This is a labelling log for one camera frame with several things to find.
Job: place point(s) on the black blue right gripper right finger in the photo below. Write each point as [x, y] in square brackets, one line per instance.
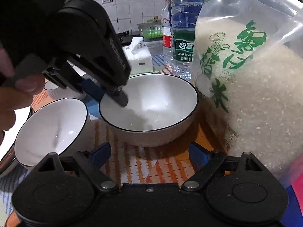
[207, 163]

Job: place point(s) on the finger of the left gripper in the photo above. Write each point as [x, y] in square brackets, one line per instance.
[119, 96]

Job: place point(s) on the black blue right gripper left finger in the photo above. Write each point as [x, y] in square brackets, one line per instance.
[89, 164]

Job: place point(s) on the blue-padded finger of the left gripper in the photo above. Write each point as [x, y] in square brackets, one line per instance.
[92, 89]

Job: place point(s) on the white bowl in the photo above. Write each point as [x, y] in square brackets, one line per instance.
[160, 109]
[63, 127]
[57, 93]

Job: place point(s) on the white sun plate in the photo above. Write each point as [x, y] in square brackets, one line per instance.
[8, 160]

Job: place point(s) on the person's hand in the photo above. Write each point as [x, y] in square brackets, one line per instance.
[18, 96]

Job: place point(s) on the checkered tablecloth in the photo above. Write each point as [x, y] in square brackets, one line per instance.
[168, 163]

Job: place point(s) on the white tissue box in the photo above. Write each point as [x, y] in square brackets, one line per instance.
[138, 56]

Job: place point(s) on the black gas stove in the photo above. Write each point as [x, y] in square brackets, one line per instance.
[126, 37]

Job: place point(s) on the green dish basket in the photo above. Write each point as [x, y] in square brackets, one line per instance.
[151, 31]

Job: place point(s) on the red label water bottle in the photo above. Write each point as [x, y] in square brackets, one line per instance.
[166, 35]

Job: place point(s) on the green label water bottle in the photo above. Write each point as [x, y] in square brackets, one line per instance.
[184, 15]

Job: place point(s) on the clear bag of rice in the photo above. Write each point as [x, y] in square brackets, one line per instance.
[248, 67]

